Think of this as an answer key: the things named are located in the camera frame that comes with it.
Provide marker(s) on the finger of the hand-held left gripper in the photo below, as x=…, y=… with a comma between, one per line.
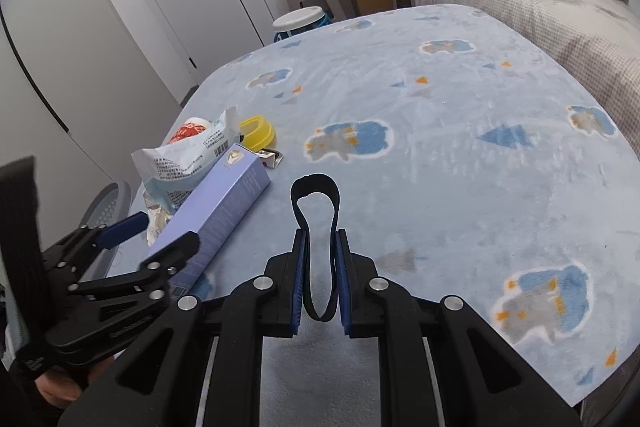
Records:
x=170, y=254
x=125, y=227

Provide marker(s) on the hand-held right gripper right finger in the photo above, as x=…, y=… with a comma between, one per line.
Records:
x=343, y=287

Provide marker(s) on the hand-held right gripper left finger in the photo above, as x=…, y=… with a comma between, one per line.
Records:
x=299, y=287

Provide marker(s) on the grey perforated waste basket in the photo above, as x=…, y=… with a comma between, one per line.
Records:
x=107, y=207

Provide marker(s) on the purple cardboard box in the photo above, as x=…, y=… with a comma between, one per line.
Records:
x=225, y=207

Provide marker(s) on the white plastic packet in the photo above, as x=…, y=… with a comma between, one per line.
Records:
x=170, y=162

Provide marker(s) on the red white paper cup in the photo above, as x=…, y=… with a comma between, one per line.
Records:
x=189, y=132

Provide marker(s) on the yellow plastic lid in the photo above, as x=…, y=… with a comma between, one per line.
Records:
x=260, y=132

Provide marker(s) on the person's left hand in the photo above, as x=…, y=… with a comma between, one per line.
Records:
x=55, y=389

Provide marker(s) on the small red white box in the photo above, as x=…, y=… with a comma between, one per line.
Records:
x=271, y=158

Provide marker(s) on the blue printed blanket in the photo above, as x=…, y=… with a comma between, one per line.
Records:
x=450, y=207

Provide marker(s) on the white round stool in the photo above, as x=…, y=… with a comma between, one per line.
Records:
x=297, y=18

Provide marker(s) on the beige bed cover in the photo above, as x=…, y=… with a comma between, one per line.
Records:
x=550, y=17

